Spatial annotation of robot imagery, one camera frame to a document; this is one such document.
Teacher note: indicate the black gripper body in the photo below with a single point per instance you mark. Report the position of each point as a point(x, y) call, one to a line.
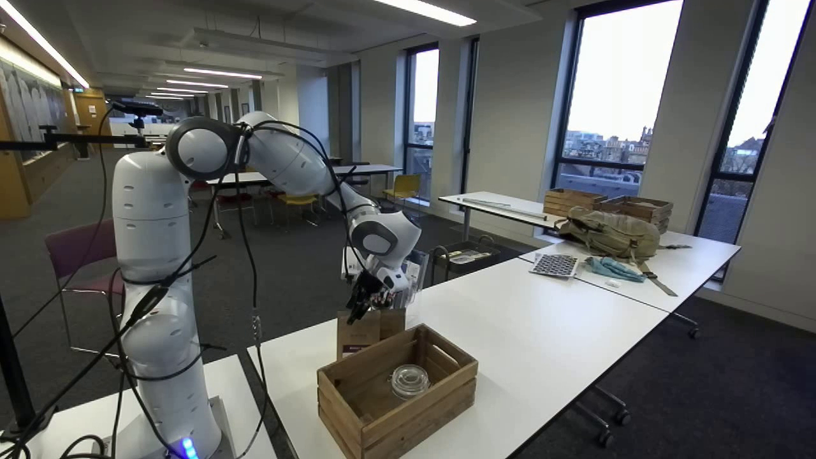
point(381, 285)

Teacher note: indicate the brown paper packet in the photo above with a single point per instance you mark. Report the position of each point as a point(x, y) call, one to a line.
point(354, 331)
point(391, 322)

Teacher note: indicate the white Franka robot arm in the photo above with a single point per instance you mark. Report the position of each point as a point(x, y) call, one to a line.
point(160, 255)

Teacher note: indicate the open wooden slat crate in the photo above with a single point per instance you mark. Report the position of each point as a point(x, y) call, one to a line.
point(395, 398)

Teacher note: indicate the dark wooden slat crate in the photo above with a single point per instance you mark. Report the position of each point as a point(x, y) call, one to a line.
point(644, 210)

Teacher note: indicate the small clear glass jar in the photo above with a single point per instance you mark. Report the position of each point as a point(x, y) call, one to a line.
point(409, 380)

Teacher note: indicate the yellow chair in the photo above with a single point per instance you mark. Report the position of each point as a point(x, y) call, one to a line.
point(296, 203)
point(403, 187)

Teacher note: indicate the white office desk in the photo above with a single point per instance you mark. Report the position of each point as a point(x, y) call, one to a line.
point(296, 173)

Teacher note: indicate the white side table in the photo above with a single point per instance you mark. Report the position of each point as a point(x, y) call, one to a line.
point(498, 206)

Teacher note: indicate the light wooden box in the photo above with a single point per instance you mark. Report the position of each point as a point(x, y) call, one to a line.
point(567, 203)

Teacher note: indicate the teal flat item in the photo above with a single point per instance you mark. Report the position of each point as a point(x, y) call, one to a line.
point(612, 271)

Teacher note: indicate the olive green backpack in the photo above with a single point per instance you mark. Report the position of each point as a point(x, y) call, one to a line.
point(612, 233)

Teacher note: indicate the purple chair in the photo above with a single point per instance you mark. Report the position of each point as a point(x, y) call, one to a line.
point(79, 269)

